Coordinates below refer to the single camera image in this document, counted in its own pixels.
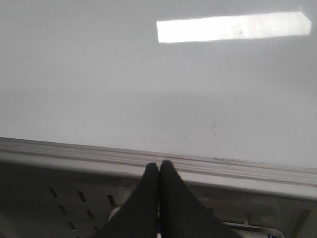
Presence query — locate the white whiteboard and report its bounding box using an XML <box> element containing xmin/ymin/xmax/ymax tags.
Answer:
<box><xmin>0</xmin><ymin>0</ymin><xmax>317</xmax><ymax>189</ymax></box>

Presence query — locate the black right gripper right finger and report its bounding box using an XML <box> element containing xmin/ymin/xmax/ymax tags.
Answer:
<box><xmin>159</xmin><ymin>160</ymin><xmax>239</xmax><ymax>238</ymax></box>

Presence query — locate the grey perforated marker tray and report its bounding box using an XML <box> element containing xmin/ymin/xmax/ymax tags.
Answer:
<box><xmin>0</xmin><ymin>158</ymin><xmax>317</xmax><ymax>238</ymax></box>

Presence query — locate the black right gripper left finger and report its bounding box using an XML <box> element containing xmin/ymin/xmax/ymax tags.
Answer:
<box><xmin>93</xmin><ymin>163</ymin><xmax>159</xmax><ymax>238</ymax></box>

